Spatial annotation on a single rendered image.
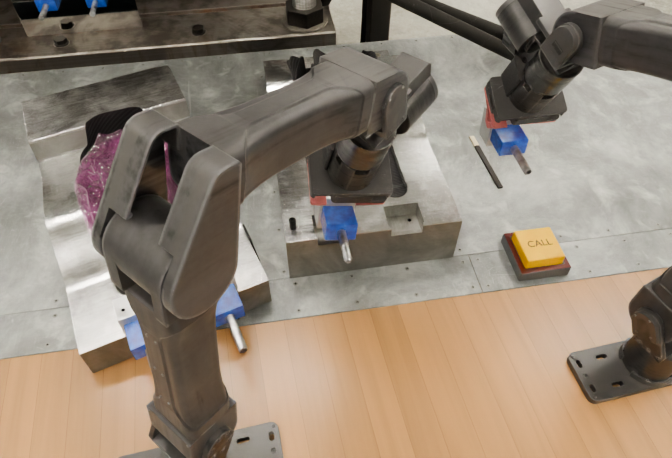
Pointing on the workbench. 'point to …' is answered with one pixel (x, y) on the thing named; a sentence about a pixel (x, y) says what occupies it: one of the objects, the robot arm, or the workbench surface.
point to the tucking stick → (486, 162)
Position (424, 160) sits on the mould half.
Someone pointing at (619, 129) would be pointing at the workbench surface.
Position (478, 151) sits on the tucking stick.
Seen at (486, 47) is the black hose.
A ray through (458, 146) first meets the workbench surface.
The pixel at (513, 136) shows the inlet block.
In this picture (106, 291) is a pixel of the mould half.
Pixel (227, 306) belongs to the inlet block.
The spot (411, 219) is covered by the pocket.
